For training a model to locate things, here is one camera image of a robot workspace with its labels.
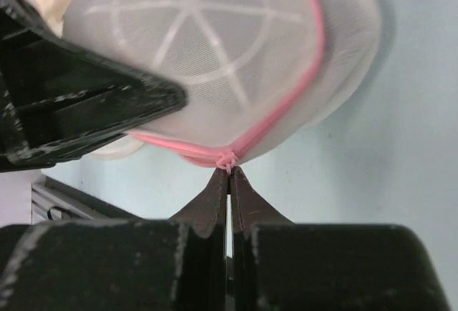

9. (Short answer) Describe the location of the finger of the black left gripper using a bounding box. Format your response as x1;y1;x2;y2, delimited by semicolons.
1;0;187;172

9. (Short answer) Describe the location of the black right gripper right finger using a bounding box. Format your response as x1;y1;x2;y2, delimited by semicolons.
229;167;293;310

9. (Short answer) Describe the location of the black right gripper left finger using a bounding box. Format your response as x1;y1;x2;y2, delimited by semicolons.
172;169;228;310

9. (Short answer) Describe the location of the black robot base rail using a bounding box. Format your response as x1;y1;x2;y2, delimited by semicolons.
44;177;140;219

